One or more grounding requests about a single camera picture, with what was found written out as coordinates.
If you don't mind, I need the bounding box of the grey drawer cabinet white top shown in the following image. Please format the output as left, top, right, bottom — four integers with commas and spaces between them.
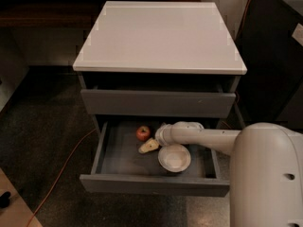
73, 1, 247, 130

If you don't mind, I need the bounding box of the grey drawer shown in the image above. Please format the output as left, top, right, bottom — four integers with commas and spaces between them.
80, 89, 236, 118
80, 120, 229, 197

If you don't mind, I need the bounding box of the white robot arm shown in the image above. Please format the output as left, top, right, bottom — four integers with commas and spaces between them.
139, 121, 303, 227

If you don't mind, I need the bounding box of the red apple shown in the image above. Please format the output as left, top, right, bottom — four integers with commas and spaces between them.
135, 126, 151, 142

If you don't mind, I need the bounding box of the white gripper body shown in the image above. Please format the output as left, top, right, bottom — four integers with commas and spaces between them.
155, 124, 173, 147

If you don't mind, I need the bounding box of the dark wooden bench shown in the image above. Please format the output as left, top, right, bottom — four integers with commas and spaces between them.
0, 0, 201, 28

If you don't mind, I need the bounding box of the white ceramic bowl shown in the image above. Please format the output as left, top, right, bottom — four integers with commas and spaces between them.
158, 144, 191, 173

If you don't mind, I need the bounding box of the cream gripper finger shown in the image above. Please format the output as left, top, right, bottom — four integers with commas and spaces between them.
138, 138, 159, 154

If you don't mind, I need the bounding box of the grey top drawer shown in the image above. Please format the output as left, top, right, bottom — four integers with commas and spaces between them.
80, 89, 236, 118

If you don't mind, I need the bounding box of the small black object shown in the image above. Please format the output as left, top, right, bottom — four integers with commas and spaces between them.
0, 191, 11, 208

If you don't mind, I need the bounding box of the dark black side cabinet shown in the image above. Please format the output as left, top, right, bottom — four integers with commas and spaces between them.
235, 0, 303, 130

